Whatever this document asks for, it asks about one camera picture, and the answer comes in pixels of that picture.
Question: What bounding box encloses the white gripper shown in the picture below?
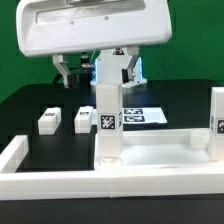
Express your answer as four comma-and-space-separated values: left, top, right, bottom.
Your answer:
16, 0, 172, 88

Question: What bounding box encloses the white desk tabletop tray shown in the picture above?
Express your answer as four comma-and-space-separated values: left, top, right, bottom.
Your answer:
94, 128, 224, 170

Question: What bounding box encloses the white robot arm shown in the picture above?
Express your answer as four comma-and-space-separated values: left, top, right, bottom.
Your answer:
16, 0, 172, 86

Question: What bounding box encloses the marker tag sheet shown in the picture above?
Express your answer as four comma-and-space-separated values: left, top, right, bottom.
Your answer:
123, 107, 167, 124

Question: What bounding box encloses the white left fence bar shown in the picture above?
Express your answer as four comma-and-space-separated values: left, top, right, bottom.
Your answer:
0, 135, 29, 174

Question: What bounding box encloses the white fence bar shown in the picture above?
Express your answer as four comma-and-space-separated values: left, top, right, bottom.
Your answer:
0, 166, 224, 201
0, 135, 29, 174

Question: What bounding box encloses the white front fence bar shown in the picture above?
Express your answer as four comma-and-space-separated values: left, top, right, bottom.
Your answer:
0, 166, 224, 201

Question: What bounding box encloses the black cable on table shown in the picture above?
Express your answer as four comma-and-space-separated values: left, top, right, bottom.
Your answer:
52, 65, 91, 84

